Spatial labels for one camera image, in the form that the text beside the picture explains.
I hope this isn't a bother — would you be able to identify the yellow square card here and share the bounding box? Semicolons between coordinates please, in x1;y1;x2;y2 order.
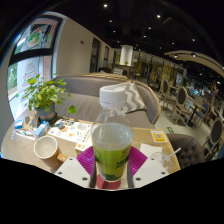
149;129;168;144

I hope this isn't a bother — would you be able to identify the small blue card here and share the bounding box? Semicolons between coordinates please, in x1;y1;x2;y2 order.
13;119;25;130

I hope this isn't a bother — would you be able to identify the grey curved sofa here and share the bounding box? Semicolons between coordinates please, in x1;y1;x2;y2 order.
49;73;162;129

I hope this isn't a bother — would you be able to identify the white printed book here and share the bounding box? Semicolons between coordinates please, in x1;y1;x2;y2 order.
46;117;94;153

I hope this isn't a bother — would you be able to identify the clear plastic cup with straw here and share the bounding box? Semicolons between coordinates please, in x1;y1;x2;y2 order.
149;147;183;173

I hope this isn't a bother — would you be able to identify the wooden card stand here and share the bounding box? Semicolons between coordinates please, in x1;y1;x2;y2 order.
21;114;38;132

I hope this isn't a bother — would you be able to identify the white paper napkin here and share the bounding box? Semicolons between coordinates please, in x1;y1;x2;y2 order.
139;143;163;158

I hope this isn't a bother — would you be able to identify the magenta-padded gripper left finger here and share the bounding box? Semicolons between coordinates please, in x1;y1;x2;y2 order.
54;145;98;189

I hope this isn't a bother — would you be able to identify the brown paper-look mug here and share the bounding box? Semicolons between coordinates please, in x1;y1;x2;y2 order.
33;134;69;173

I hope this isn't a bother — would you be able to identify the clear green-labelled drink bottle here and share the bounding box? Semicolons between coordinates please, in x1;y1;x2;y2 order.
89;84;134;184

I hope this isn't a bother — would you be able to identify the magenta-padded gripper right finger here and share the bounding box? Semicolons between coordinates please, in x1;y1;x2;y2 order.
126;145;170;189

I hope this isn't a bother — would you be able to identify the green potted plant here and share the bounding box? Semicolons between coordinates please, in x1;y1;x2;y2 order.
15;73;78;123

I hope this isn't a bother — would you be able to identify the colourful window poster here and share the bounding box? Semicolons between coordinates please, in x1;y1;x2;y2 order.
14;22;59;54

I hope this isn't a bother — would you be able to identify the blue white tissue box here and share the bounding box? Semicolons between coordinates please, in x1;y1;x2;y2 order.
34;120;51;138

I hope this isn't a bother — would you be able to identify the group of ceiling lights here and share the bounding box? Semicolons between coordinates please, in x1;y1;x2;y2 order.
101;2;221;86

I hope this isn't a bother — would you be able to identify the group of dining chairs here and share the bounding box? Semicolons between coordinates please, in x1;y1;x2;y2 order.
156;78;224;158

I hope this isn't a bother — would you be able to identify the grey white zigzag pillow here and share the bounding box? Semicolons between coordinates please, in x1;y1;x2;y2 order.
99;81;148;114

